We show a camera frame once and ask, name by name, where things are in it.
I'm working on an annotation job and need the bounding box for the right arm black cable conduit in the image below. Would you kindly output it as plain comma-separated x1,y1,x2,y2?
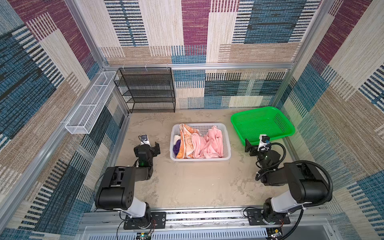
278,159,334,240

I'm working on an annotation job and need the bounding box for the pink towel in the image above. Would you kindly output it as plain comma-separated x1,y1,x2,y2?
192,126,224,159

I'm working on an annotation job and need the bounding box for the white wire mesh tray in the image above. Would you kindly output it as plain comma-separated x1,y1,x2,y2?
65,72,117,135

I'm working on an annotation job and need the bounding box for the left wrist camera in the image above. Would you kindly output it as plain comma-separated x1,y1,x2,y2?
139,135,151,146

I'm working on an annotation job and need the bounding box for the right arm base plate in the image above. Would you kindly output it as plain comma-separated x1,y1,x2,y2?
243,207,291,226

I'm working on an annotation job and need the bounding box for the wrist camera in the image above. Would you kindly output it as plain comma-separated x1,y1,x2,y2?
139,135,151,146
258,134,271,153

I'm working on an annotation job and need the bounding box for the purple towel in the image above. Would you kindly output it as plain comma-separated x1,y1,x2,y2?
173,139,181,157

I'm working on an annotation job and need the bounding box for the white plastic laundry basket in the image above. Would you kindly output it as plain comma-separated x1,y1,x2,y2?
170,123,231,162

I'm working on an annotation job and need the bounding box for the black wire mesh shelf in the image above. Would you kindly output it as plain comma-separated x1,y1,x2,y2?
115,67,176,114

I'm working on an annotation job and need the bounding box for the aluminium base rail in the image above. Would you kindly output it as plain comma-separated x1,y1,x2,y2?
75,207,342,240

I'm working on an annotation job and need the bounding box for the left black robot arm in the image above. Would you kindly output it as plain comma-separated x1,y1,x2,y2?
95,143,161,229

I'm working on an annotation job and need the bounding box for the orange patterned towel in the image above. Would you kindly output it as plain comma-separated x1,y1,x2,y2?
176,124,200,159

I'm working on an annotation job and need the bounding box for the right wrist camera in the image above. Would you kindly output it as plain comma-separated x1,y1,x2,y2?
258,134,271,153

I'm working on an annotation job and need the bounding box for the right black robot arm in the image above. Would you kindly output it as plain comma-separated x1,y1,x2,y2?
243,135,334,226

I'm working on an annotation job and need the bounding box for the green plastic basket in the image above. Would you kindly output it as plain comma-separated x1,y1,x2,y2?
231,107,296,145

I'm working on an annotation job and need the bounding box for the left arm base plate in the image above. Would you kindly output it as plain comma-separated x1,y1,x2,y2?
123,212,167,230

